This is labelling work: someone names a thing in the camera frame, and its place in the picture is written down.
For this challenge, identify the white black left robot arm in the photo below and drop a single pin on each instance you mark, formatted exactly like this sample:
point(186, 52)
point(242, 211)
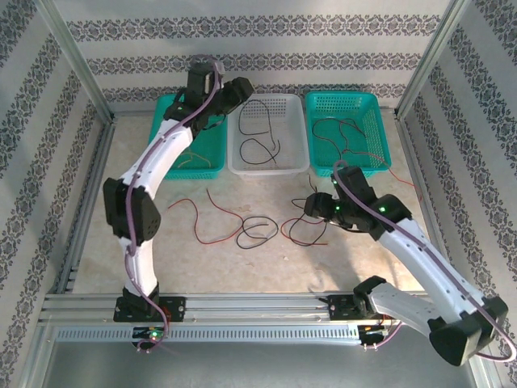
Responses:
point(161, 157)

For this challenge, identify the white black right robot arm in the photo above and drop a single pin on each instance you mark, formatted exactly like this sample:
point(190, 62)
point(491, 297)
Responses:
point(424, 262)

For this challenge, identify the teal plastic basket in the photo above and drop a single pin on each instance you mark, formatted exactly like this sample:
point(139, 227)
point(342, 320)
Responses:
point(363, 109)
point(210, 149)

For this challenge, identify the white plastic basket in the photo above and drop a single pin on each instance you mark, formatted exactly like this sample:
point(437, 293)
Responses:
point(291, 121)

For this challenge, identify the small circuit board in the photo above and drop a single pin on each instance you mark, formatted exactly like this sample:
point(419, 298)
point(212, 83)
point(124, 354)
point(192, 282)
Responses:
point(151, 334)
point(371, 330)

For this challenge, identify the grey metal panel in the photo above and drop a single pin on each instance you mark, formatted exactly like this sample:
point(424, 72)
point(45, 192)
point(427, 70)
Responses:
point(258, 368)

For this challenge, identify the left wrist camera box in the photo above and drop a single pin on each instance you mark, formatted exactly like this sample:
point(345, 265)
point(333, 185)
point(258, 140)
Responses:
point(208, 83)

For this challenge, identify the aluminium frame rail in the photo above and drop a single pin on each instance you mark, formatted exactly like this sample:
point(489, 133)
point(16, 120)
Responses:
point(99, 161)
point(416, 161)

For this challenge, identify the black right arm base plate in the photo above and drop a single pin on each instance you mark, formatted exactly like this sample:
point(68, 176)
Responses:
point(337, 309)

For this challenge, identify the aluminium mounting rail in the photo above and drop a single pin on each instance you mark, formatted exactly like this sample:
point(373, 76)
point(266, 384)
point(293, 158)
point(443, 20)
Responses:
point(258, 307)

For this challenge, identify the aluminium frame post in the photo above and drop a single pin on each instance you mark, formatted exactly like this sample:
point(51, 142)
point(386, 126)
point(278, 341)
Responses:
point(80, 60)
point(429, 60)

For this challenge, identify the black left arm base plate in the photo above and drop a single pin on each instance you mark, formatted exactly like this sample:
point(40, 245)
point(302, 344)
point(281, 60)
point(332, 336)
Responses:
point(175, 309)

